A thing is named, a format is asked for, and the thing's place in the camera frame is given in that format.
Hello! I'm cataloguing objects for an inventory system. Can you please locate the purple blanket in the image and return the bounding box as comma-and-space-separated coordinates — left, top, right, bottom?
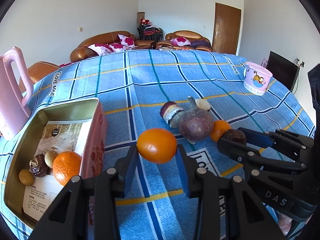
191, 39, 212, 48

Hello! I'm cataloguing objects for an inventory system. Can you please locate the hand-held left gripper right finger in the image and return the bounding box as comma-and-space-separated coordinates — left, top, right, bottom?
176, 144, 283, 240

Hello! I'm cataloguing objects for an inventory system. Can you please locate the purple round fruit with stem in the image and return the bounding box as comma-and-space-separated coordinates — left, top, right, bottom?
178, 97, 215, 144

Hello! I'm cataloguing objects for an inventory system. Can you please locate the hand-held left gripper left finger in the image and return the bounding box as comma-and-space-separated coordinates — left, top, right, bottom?
29, 145, 140, 240

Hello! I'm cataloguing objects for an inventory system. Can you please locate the blue plaid tablecloth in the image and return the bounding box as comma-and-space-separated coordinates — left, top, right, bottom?
0, 49, 316, 240

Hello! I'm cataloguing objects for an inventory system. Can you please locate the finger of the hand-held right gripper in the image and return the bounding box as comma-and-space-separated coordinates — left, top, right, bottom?
217, 136, 308, 174
237, 128, 314, 160

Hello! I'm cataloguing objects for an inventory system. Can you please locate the dark brown swirled pastry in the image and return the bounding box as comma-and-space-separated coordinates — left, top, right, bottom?
29, 154, 50, 178
222, 129, 247, 145

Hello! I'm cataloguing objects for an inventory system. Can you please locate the stack of dark chairs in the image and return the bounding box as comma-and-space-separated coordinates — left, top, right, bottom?
137, 24, 164, 42

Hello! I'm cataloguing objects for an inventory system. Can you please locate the layered dessert jar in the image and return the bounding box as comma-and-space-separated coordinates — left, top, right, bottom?
194, 99, 211, 112

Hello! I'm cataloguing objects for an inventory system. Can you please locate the pink cartoon cup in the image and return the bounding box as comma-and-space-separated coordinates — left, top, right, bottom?
243, 61, 273, 96

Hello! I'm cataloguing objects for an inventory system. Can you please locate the brown leather armchair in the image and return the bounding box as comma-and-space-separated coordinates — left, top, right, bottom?
155, 31, 212, 53

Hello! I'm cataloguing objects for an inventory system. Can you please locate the white red floral pillow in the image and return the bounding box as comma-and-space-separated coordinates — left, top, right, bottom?
171, 37, 192, 46
118, 34, 137, 48
87, 44, 113, 56
107, 42, 127, 53

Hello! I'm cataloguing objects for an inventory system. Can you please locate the pink tin box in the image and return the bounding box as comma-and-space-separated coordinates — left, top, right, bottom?
4, 99, 109, 230

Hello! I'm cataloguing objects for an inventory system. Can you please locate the printed paper leaflet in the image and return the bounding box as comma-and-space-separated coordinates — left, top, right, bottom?
22, 120, 91, 222

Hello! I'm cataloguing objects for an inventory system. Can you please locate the person's right hand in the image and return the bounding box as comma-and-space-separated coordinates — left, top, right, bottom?
278, 215, 294, 233

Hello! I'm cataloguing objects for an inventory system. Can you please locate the brown leather recliner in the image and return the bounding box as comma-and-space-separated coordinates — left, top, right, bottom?
19, 61, 62, 93

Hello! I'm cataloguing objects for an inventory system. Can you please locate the large orange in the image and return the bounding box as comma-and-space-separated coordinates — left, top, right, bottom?
137, 128, 177, 164

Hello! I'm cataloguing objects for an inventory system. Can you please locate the layered cake roll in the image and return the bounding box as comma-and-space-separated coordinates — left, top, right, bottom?
160, 101, 185, 128

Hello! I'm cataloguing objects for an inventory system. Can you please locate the brown leather sofa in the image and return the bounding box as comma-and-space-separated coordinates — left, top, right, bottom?
70, 31, 157, 63

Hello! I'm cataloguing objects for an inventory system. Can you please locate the pink electric kettle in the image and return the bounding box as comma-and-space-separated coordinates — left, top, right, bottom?
0, 46, 34, 140

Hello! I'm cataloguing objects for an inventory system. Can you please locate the brown wooden door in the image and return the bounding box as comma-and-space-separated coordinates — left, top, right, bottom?
211, 2, 242, 55

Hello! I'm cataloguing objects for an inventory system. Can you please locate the small brown kiwi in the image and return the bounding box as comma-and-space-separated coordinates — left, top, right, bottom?
44, 150, 59, 168
19, 169, 35, 186

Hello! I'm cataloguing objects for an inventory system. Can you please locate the black television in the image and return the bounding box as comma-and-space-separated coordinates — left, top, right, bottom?
266, 51, 300, 92

